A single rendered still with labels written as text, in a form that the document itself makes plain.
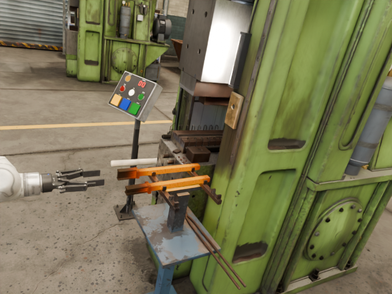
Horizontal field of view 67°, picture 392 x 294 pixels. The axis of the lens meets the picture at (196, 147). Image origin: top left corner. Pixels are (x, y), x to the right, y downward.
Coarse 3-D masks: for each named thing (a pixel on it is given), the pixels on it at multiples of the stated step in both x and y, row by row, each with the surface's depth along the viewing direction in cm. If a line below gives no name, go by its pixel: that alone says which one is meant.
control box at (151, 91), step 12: (120, 84) 220; (132, 84) 214; (144, 84) 209; (156, 84) 204; (132, 96) 211; (144, 96) 206; (156, 96) 209; (120, 108) 213; (144, 108) 204; (144, 120) 209
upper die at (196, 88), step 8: (184, 72) 171; (184, 80) 172; (192, 80) 163; (184, 88) 172; (192, 88) 163; (200, 88) 163; (208, 88) 165; (216, 88) 167; (224, 88) 170; (200, 96) 165; (208, 96) 167; (216, 96) 170; (224, 96) 172
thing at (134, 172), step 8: (128, 168) 133; (136, 168) 136; (144, 168) 138; (152, 168) 139; (160, 168) 141; (168, 168) 142; (176, 168) 144; (184, 168) 146; (120, 176) 131; (128, 176) 133; (136, 176) 133
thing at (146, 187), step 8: (200, 176) 141; (208, 176) 142; (136, 184) 124; (144, 184) 125; (152, 184) 127; (160, 184) 128; (168, 184) 129; (176, 184) 132; (184, 184) 134; (128, 192) 122; (136, 192) 123; (144, 192) 125
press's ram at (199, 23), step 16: (192, 0) 160; (208, 0) 146; (224, 0) 141; (192, 16) 160; (208, 16) 146; (224, 16) 145; (240, 16) 149; (192, 32) 161; (208, 32) 147; (224, 32) 149; (192, 48) 162; (208, 48) 149; (224, 48) 153; (192, 64) 162; (208, 64) 153; (224, 64) 157; (208, 80) 157; (224, 80) 161
